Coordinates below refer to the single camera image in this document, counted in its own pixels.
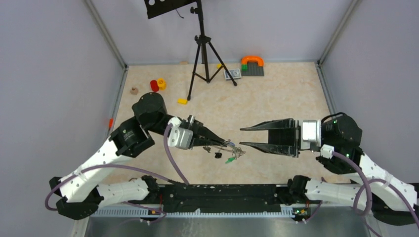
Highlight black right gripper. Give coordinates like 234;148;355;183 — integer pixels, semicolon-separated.
238;118;312;157

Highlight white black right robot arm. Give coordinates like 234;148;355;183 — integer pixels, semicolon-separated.
248;112;419;226

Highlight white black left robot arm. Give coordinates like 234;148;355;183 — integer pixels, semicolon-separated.
45;92;227;220

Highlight yellow lego brick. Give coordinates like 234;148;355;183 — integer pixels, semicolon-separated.
177;98;188;105

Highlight yellow plastic cylinder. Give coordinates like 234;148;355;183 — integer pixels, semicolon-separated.
157;78;167;90

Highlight red plastic cylinder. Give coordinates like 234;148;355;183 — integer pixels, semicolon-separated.
150;80;160;92

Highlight blue playing card box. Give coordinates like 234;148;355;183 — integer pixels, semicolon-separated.
224;69;242;80

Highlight grey lego baseplate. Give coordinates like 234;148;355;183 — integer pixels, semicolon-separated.
241;63;264;77

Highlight small wooden block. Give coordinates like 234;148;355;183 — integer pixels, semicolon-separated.
130;87;139;95

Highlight orange plastic arch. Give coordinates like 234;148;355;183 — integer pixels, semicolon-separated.
241;56;264;67

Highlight black tripod stand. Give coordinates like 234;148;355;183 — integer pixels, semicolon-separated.
187;0;238;101

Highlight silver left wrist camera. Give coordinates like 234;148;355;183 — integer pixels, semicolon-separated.
168;117;193;150

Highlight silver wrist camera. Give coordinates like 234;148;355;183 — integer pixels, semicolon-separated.
168;117;193;150
299;120;335;159

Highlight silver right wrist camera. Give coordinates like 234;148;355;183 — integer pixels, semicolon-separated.
299;120;335;159

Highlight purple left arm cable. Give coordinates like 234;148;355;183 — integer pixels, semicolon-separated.
44;123;191;217

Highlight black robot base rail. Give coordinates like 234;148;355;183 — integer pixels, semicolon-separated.
135;174;323;219

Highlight black perforated mount plate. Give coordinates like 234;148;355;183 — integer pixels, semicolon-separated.
144;0;196;19

